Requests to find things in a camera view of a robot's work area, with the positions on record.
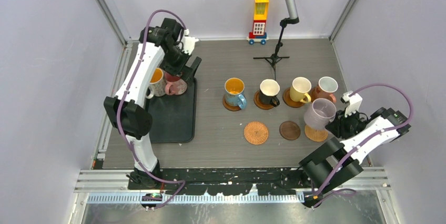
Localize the purple cable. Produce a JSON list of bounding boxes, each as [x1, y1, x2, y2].
[[310, 83, 414, 210], [116, 9, 187, 210]]

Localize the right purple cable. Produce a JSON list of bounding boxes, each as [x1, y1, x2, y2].
[[310, 83, 414, 210]]

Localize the white floral mug orange inside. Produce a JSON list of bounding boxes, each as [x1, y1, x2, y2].
[[146, 68, 167, 99]]

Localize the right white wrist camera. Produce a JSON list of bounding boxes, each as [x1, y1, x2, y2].
[[341, 91, 363, 118]]

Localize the black plastic tray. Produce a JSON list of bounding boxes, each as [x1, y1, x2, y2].
[[145, 78, 197, 144]]

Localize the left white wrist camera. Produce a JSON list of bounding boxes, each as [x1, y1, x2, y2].
[[181, 29, 200, 55]]

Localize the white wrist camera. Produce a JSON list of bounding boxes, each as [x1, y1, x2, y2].
[[341, 91, 363, 118], [181, 29, 200, 55]]

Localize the pink mug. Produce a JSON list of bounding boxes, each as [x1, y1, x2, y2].
[[165, 72, 187, 95]]

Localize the aluminium front rail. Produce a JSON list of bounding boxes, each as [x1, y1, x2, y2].
[[74, 170, 391, 205]]

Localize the white mug terracotta handle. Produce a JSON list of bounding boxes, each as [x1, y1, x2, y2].
[[314, 76, 338, 104]]

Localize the black tripod microphone stand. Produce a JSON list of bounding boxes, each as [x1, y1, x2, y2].
[[253, 17, 299, 80]]

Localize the brown wooden coaster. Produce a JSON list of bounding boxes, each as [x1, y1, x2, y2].
[[310, 88, 316, 102], [254, 90, 274, 110], [282, 87, 304, 108], [222, 95, 241, 111]]

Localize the lilac mug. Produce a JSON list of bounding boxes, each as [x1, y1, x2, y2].
[[304, 98, 337, 130]]

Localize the woven rattan coaster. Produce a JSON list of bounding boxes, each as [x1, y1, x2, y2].
[[304, 125, 328, 142], [244, 121, 269, 145]]

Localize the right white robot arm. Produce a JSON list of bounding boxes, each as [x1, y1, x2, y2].
[[299, 107, 412, 198]]

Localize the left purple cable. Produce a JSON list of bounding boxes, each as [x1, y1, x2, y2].
[[116, 9, 187, 210]]

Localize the blue mug orange inside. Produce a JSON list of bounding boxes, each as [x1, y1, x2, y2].
[[223, 77, 247, 111]]

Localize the cream white mug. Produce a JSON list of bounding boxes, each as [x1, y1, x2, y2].
[[259, 79, 280, 107]]

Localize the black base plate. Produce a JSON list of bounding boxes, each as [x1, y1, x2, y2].
[[126, 167, 327, 196]]

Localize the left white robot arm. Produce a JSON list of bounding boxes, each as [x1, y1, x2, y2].
[[104, 18, 201, 189]]

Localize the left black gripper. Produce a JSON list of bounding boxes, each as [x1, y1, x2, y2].
[[160, 45, 201, 86]]

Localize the dark walnut coaster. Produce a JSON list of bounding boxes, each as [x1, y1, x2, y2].
[[279, 120, 301, 140]]

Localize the white mug yellow handle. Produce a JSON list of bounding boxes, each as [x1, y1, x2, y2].
[[289, 77, 312, 104]]

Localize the toy block tower on wheels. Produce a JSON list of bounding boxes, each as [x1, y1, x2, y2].
[[247, 0, 269, 45]]

